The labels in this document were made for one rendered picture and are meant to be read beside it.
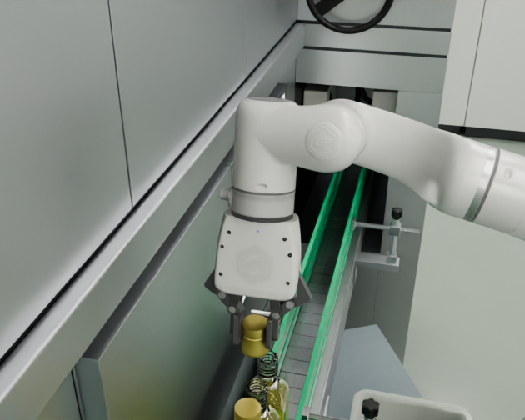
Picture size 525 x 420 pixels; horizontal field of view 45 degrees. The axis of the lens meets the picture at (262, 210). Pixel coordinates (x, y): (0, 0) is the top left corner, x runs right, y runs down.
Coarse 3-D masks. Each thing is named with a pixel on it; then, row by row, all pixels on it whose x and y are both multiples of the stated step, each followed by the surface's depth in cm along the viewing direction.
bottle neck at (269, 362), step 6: (270, 354) 91; (276, 354) 91; (258, 360) 90; (264, 360) 92; (270, 360) 92; (276, 360) 90; (258, 366) 91; (264, 366) 90; (270, 366) 90; (276, 366) 90; (258, 372) 91; (264, 372) 90; (270, 372) 90; (276, 372) 91; (264, 378) 91; (270, 378) 91; (276, 378) 92; (270, 384) 91; (276, 384) 92
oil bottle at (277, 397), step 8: (256, 376) 95; (280, 384) 93; (272, 392) 91; (280, 392) 92; (288, 392) 95; (272, 400) 91; (280, 400) 91; (288, 400) 96; (280, 408) 91; (280, 416) 92
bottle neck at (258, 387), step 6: (258, 378) 87; (252, 384) 87; (258, 384) 87; (264, 384) 86; (246, 390) 86; (252, 390) 87; (258, 390) 87; (264, 390) 85; (246, 396) 86; (252, 396) 85; (258, 396) 85; (264, 396) 85; (264, 402) 86; (264, 408) 86; (264, 414) 87
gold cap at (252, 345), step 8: (248, 320) 80; (256, 320) 80; (264, 320) 80; (248, 328) 79; (256, 328) 79; (264, 328) 79; (248, 336) 79; (256, 336) 79; (264, 336) 79; (248, 344) 80; (256, 344) 79; (264, 344) 80; (248, 352) 80; (256, 352) 80; (264, 352) 80
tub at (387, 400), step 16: (384, 400) 124; (400, 400) 124; (416, 400) 123; (352, 416) 120; (384, 416) 126; (400, 416) 125; (416, 416) 124; (432, 416) 123; (448, 416) 122; (464, 416) 120
